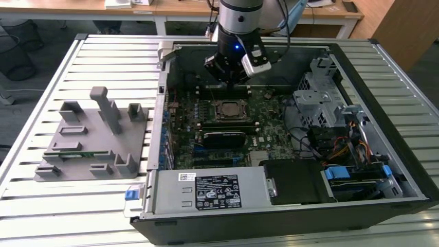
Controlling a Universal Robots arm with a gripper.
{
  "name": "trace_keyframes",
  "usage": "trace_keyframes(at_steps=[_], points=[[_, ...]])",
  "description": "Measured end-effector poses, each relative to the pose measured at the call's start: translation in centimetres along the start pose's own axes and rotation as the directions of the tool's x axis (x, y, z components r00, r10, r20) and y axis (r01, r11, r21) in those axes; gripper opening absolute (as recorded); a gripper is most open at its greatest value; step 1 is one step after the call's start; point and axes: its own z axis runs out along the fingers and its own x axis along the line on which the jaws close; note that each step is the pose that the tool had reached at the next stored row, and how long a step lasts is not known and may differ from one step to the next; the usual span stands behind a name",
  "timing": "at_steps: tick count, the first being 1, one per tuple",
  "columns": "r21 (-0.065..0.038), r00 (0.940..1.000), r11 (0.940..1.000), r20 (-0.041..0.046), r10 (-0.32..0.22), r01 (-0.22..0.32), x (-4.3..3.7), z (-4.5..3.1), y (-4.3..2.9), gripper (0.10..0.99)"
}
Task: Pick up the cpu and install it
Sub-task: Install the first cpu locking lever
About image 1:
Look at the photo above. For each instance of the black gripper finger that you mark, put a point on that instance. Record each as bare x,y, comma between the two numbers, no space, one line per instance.
242,77
217,67

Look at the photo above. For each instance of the silver square CPU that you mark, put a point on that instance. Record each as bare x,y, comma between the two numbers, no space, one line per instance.
230,109

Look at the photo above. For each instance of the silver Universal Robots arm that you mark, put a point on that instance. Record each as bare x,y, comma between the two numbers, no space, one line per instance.
241,15

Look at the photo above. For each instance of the CPU socket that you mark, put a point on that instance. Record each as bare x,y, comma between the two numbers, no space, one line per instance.
230,101

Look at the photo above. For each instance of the black RAM slot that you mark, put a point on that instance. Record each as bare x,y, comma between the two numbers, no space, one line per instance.
208,94
208,88

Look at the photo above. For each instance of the green motherboard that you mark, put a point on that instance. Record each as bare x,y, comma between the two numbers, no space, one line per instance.
274,121

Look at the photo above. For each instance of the silver metal drive cage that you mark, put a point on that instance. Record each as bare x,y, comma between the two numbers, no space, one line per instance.
310,99

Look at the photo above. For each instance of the silver chipset heatsink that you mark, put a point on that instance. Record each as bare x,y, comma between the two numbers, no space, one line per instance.
258,157

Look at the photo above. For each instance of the white box black print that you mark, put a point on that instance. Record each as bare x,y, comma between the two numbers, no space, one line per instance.
142,2

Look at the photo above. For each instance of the black expansion slot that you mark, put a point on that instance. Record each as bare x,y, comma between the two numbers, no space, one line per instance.
213,163

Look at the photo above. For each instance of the black phone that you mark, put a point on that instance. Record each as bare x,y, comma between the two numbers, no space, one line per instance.
350,6

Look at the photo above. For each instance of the black plastic shroud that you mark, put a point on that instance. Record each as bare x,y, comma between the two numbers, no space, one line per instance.
296,180

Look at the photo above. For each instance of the hard disk in blue carrier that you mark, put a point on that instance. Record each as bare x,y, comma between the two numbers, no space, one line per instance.
338,173

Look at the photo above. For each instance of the grey parts rack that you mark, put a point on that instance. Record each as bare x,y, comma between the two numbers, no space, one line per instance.
100,154

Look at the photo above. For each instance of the grey power supply unit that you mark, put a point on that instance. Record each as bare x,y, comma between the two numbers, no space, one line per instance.
172,190

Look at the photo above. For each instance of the green RAM stick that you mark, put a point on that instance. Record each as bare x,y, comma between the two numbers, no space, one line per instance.
87,154

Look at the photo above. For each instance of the wooden cabinet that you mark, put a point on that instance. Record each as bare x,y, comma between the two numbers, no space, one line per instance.
405,25

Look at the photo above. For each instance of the blue case latch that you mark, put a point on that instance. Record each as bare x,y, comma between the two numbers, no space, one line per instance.
133,195

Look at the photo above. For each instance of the black mesh waste bin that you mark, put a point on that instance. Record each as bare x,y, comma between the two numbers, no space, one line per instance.
25,31

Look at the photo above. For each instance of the black open PC case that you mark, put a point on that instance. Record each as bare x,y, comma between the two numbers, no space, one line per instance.
241,226

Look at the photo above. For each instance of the silver rounded wrist camera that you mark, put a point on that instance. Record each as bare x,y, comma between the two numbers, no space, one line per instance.
257,61

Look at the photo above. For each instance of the wooden desk white frame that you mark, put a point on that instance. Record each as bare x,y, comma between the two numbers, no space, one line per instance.
51,9

